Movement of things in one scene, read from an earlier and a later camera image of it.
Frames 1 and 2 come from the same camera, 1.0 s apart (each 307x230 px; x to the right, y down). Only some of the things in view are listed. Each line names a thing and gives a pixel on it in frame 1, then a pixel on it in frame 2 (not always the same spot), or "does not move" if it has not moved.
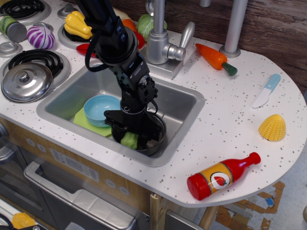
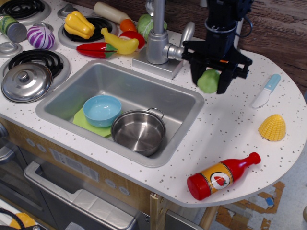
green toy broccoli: [130, 139] to [208, 82]
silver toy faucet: [162, 57] does not move
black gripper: [136, 119] to [217, 52]
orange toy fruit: [129, 23] does not move
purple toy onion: [41, 37] does not move
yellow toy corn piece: [272, 127] does not move
